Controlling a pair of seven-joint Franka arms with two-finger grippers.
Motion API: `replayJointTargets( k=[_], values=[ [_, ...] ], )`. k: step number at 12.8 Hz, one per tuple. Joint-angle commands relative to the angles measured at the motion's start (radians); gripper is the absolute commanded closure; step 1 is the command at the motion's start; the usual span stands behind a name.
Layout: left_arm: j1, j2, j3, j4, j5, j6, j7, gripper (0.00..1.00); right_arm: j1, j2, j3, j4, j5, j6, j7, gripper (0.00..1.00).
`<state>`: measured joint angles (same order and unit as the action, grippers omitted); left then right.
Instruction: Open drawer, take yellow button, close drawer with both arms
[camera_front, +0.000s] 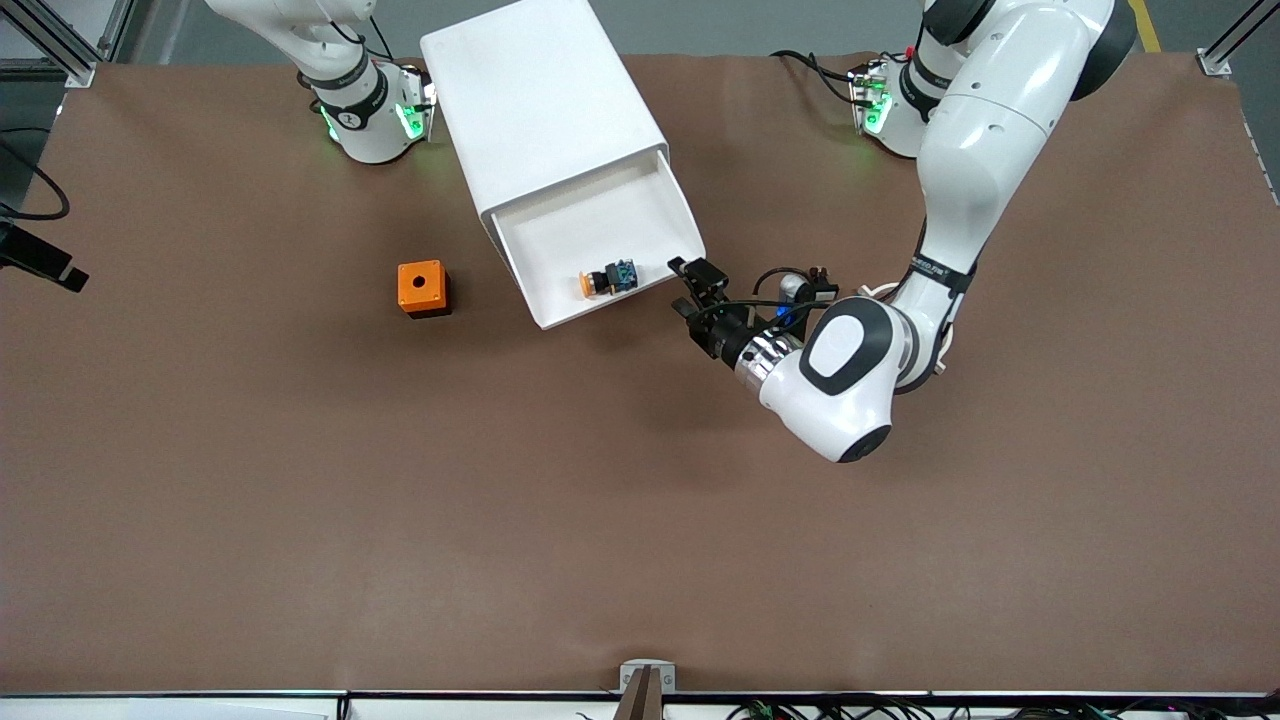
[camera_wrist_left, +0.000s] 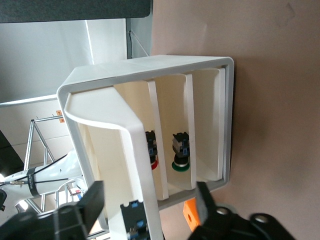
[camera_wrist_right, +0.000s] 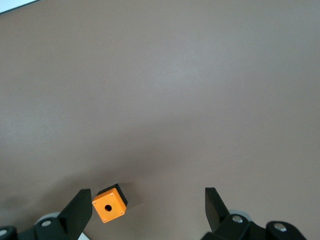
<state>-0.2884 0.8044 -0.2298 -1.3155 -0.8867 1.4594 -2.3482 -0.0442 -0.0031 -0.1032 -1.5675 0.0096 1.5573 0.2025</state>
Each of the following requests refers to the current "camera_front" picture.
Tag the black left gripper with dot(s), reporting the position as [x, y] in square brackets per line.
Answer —
[722, 337]

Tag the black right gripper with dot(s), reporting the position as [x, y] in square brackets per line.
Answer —
[32, 252]

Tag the orange cap push button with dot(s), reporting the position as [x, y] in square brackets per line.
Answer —
[607, 279]

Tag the white drawer of orange button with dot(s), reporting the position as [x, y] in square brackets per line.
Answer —
[580, 235]

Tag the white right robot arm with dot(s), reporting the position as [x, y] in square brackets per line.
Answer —
[365, 120]

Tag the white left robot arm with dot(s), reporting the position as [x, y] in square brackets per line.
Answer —
[990, 130]

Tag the black white square push button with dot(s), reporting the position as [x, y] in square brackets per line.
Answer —
[824, 287]

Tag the white drawer cabinet housing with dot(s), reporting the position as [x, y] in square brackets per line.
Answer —
[540, 90]

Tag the orange box with hole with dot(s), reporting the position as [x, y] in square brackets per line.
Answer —
[420, 286]

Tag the white curved bracket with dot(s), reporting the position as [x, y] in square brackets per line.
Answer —
[878, 290]

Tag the aluminium frame profile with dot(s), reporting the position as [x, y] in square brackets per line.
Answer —
[55, 40]
[1235, 40]

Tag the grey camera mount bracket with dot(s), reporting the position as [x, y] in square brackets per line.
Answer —
[647, 680]

